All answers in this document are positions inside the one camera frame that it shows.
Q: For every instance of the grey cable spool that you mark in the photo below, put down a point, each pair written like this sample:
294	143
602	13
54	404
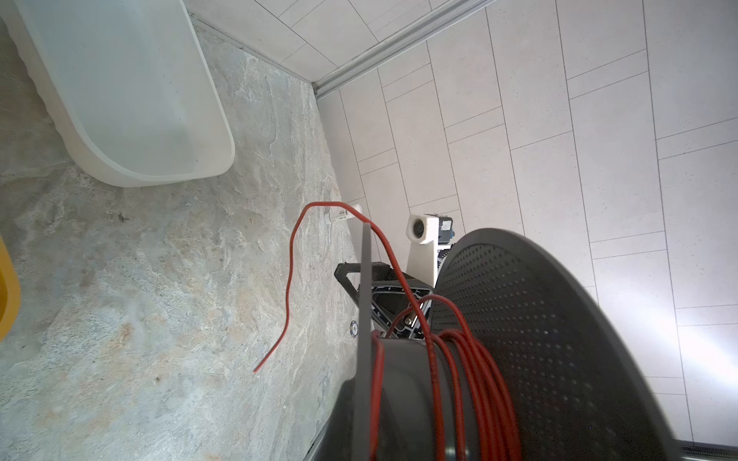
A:
517	362

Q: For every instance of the yellow plastic tray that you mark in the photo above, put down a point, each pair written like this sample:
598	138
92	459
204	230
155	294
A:
10	292

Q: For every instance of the white plastic tray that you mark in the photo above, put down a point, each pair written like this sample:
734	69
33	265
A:
127	87

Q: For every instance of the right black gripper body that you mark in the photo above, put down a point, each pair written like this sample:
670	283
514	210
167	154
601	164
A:
388	301

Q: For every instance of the small white bottle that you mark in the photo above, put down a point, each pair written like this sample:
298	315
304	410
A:
336	214

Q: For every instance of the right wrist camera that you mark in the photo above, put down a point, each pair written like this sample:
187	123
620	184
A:
429	235

